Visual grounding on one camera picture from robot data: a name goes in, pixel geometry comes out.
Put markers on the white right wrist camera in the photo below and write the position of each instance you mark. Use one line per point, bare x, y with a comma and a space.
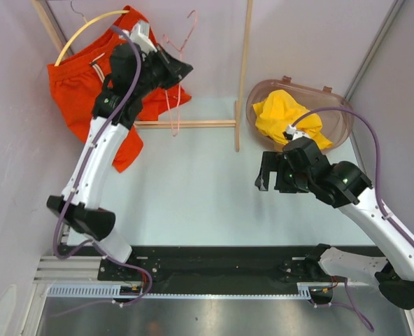
291, 133

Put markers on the aluminium frame rail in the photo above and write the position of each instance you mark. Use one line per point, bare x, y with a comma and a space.
79, 269

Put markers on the wooden clothes rack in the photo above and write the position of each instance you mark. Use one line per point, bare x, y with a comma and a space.
219, 52

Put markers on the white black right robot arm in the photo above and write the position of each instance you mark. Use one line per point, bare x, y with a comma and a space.
303, 168

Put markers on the brown translucent plastic basin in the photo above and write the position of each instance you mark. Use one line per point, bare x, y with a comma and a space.
337, 125

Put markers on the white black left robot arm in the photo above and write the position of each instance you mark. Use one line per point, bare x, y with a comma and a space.
133, 75

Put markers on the yellow shorts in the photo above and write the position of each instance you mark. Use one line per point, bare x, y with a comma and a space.
279, 110

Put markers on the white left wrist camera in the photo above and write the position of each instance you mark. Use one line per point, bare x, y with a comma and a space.
140, 35

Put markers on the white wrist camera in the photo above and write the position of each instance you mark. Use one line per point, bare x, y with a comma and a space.
140, 35
291, 133

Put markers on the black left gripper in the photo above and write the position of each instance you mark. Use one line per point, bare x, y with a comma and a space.
176, 71

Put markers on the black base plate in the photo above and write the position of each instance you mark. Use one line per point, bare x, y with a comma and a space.
219, 270

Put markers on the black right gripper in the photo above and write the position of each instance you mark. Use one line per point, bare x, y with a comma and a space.
274, 161

